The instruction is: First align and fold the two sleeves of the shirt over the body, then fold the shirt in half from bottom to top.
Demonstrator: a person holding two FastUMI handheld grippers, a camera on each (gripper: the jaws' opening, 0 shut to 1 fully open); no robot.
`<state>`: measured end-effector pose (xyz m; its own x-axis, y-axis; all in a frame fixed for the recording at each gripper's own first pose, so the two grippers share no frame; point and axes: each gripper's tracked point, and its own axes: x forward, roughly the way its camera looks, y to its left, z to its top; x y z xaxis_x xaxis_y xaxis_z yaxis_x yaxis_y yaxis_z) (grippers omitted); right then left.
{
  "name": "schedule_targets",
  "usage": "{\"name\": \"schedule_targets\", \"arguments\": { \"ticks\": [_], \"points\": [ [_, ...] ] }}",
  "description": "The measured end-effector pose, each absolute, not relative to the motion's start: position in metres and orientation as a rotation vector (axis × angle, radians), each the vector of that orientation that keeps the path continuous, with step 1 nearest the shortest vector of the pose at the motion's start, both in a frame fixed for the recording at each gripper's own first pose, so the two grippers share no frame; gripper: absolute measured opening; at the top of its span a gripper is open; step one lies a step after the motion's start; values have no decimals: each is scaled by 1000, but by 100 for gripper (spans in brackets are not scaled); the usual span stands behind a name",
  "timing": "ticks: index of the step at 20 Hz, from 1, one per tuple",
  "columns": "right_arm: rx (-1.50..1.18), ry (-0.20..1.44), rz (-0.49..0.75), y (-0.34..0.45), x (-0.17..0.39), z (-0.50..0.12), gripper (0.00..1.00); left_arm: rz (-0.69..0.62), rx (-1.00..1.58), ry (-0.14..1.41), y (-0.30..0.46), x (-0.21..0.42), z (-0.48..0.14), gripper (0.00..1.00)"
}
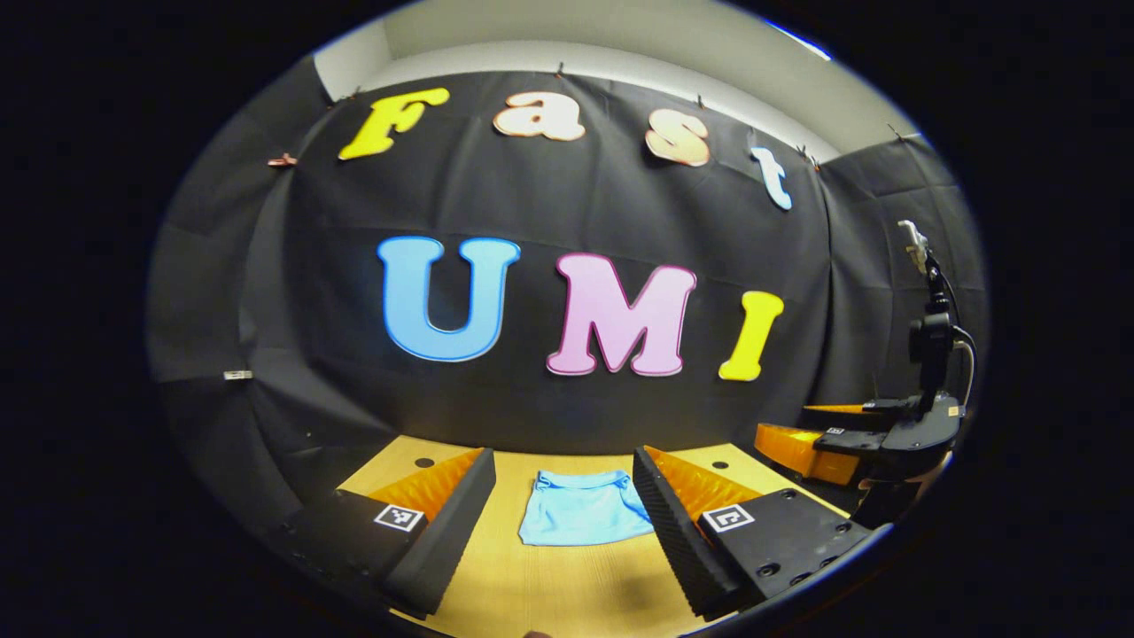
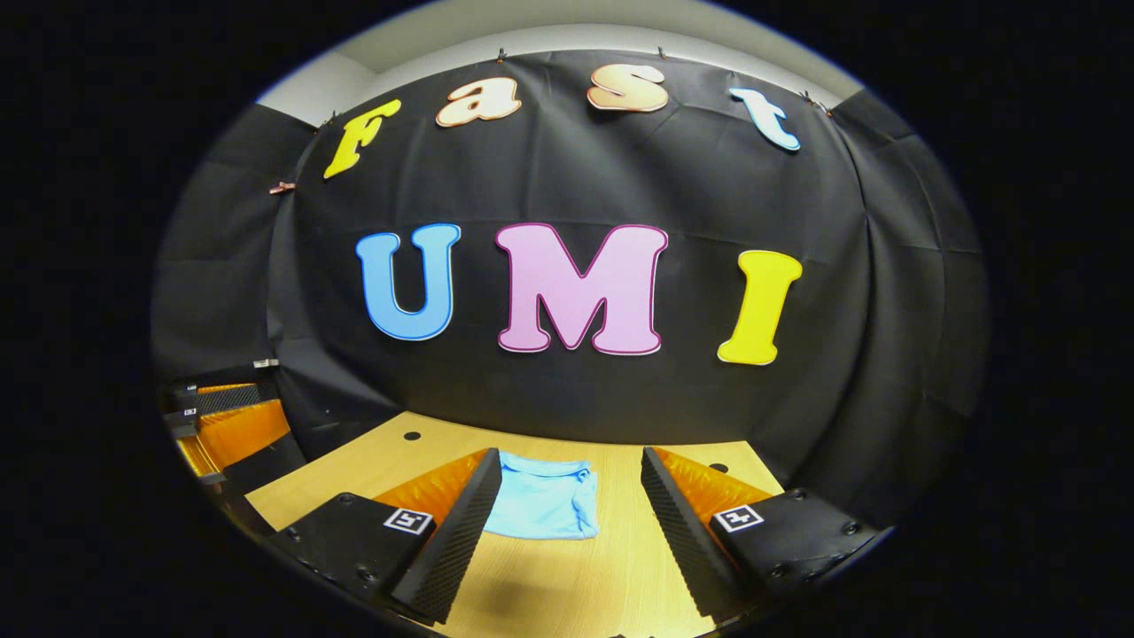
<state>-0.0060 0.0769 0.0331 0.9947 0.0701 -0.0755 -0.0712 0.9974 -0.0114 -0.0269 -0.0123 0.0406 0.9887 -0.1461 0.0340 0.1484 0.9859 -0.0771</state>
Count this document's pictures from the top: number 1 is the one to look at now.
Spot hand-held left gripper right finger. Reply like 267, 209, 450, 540
632, 446, 874, 621

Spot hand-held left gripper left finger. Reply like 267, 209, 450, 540
266, 447, 498, 619

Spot black backdrop cloth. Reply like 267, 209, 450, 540
146, 55, 989, 550

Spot light blue T-shirt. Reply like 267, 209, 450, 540
518, 470, 656, 547

